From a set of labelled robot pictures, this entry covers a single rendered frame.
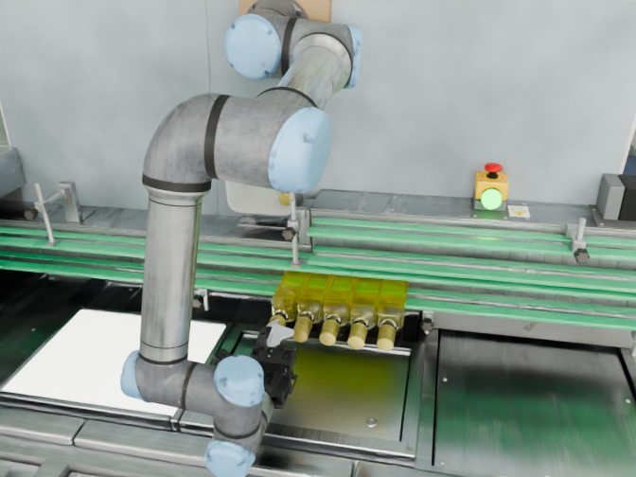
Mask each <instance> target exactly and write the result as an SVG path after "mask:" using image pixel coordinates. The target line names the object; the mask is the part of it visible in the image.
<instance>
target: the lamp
mask: <svg viewBox="0 0 636 477"><path fill-rule="evenodd" d="M481 201H482V204H483V206H484V207H485V208H488V209H494V208H497V207H498V206H499V205H500V204H501V202H502V194H501V192H500V191H499V190H498V189H496V188H493V187H491V188H488V189H486V190H484V191H483V193H482V195H481Z"/></svg>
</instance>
